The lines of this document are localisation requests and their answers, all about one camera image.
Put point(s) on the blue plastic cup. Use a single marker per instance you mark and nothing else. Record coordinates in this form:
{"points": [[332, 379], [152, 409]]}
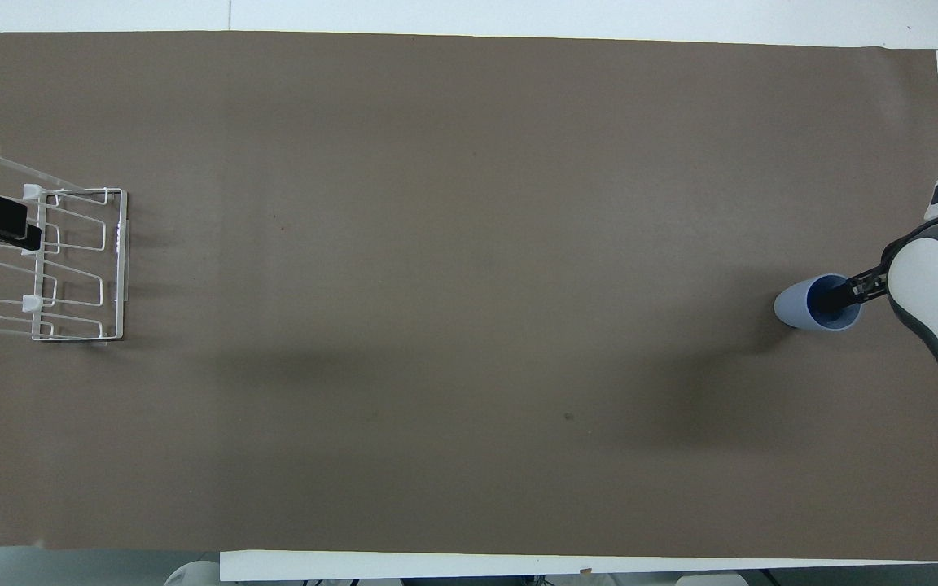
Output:
{"points": [[795, 309]]}

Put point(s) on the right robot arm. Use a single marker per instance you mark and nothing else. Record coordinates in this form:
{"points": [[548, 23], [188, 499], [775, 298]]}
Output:
{"points": [[933, 285]]}

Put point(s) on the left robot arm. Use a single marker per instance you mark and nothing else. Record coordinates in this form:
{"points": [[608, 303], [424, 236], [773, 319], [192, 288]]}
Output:
{"points": [[192, 574]]}

